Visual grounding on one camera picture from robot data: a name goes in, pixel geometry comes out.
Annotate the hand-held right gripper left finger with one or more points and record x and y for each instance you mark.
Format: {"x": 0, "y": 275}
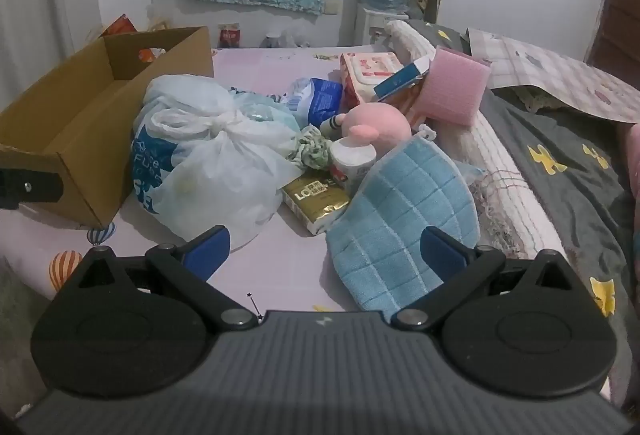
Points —
{"x": 207, "y": 247}

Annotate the pink plush toy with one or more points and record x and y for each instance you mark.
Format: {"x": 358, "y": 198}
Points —
{"x": 380, "y": 122}

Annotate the white round container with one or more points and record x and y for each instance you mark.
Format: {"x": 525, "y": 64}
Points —
{"x": 352, "y": 160}

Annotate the red can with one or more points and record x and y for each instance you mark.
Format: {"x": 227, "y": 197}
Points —
{"x": 229, "y": 37}

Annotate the blue and white carton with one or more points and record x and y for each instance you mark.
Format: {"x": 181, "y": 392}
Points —
{"x": 400, "y": 82}

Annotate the green crochet scrunchie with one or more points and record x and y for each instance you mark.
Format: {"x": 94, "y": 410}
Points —
{"x": 312, "y": 152}

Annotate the red and white wipes pack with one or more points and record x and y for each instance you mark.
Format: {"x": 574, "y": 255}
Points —
{"x": 370, "y": 70}

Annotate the white plastic bag blue print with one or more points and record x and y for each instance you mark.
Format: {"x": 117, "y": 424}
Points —
{"x": 210, "y": 175}

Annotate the pale translucent plastic bag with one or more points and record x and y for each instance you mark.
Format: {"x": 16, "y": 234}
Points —
{"x": 270, "y": 115}

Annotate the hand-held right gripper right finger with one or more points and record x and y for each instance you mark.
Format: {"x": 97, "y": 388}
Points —
{"x": 442, "y": 250}

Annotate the gold tissue pack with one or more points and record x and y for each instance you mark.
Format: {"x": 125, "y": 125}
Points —
{"x": 312, "y": 202}

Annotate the light blue plush toy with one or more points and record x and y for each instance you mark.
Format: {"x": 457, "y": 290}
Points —
{"x": 400, "y": 215}

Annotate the blue tissue pack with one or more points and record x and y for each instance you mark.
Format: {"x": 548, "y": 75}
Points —
{"x": 322, "y": 97}

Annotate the white wall socket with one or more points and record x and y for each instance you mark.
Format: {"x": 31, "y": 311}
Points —
{"x": 333, "y": 8}

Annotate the clear plastic bag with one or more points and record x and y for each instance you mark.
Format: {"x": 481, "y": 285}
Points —
{"x": 290, "y": 37}

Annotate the brown cardboard box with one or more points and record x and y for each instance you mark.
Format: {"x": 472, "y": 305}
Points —
{"x": 75, "y": 115}

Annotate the pink foam sponge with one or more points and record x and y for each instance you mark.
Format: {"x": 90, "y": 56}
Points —
{"x": 455, "y": 85}

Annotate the red snack bag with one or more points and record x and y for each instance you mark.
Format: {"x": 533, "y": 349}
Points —
{"x": 120, "y": 26}

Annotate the grey blanket yellow prints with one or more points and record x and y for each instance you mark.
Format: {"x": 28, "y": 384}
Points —
{"x": 560, "y": 195}

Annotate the white water dispenser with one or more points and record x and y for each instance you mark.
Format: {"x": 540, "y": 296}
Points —
{"x": 367, "y": 27}

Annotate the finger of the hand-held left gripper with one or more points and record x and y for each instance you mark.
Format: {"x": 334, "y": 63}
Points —
{"x": 30, "y": 187}

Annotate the checkered printed cloth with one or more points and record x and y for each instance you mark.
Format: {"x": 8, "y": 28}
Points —
{"x": 550, "y": 65}

